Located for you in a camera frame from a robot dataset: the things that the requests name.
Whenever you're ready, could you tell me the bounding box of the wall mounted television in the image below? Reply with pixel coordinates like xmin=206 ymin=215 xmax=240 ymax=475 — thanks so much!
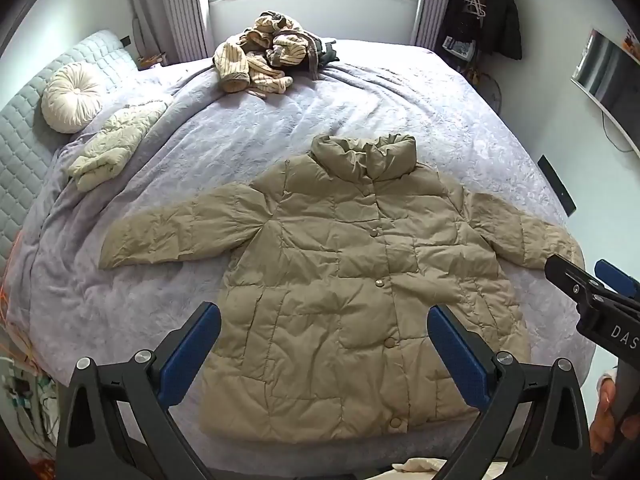
xmin=571 ymin=28 xmax=640 ymax=154

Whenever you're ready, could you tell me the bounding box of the round white pillow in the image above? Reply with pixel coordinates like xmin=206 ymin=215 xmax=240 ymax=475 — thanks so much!
xmin=41 ymin=61 xmax=104 ymax=134

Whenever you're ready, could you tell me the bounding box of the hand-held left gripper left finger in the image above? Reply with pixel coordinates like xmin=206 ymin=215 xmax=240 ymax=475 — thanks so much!
xmin=57 ymin=302 xmax=222 ymax=480

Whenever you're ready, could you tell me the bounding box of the cream quilted jacket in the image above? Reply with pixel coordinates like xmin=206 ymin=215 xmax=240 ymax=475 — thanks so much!
xmin=67 ymin=101 xmax=169 ymax=192

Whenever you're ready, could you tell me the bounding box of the beige striped garment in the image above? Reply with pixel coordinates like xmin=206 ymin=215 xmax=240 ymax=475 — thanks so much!
xmin=213 ymin=10 xmax=313 ymax=99

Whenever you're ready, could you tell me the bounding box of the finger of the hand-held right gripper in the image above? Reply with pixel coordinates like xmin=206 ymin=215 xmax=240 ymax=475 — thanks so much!
xmin=594 ymin=258 xmax=640 ymax=306
xmin=544 ymin=253 xmax=609 ymax=311

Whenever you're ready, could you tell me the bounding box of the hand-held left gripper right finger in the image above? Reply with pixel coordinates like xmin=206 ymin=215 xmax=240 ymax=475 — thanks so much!
xmin=427 ymin=304 xmax=594 ymax=480

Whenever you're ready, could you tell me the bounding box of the blue printed bag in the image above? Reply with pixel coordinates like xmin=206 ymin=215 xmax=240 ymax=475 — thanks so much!
xmin=442 ymin=35 xmax=479 ymax=59

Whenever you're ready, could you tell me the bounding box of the grey quilted headboard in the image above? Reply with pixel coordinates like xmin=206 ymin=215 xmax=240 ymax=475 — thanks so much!
xmin=0 ymin=29 xmax=139 ymax=271

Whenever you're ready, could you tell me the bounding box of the black flat bar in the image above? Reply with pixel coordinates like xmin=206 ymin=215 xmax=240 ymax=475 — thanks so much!
xmin=537 ymin=154 xmax=576 ymax=217

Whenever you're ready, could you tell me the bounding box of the khaki puffer jacket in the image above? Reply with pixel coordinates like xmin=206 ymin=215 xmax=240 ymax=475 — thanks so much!
xmin=98 ymin=133 xmax=586 ymax=443

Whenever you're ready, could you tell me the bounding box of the person's right hand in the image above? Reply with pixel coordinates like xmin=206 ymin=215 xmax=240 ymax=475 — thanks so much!
xmin=589 ymin=370 xmax=624 ymax=457

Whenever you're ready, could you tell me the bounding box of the black hanging coat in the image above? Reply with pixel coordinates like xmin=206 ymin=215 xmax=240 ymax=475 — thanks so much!
xmin=439 ymin=0 xmax=524 ymax=61

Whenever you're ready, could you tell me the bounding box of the grey striped curtain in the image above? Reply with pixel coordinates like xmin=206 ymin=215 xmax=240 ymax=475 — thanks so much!
xmin=412 ymin=0 xmax=459 ymax=51
xmin=124 ymin=0 xmax=212 ymax=64

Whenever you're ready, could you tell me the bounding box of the lilac embossed bed blanket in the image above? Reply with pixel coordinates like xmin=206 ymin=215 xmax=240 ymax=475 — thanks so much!
xmin=5 ymin=37 xmax=596 ymax=480

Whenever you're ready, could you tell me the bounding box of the small white cloth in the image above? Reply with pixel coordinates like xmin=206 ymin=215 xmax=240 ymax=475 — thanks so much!
xmin=391 ymin=457 xmax=449 ymax=474

